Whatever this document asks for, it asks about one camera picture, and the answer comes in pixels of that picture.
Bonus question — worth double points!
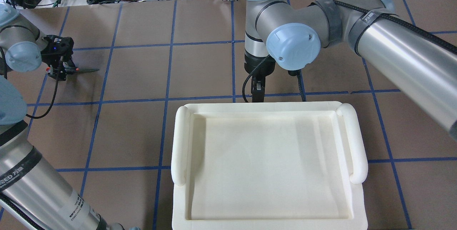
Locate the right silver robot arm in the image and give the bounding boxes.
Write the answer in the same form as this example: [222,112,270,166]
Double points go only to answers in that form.
[242,0,457,139]

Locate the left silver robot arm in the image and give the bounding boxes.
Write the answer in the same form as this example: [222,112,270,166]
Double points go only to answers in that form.
[0,3,124,230]

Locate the white plastic tray cabinet top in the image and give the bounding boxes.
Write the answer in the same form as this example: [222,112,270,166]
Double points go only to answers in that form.
[170,101,368,230]

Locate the orange grey handled scissors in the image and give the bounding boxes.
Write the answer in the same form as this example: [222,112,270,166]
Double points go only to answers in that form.
[46,67,100,74]

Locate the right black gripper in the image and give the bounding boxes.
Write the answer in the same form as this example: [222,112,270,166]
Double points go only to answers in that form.
[244,52,276,103]

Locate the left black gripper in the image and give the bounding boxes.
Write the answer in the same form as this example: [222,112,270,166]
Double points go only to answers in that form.
[41,35,77,80]

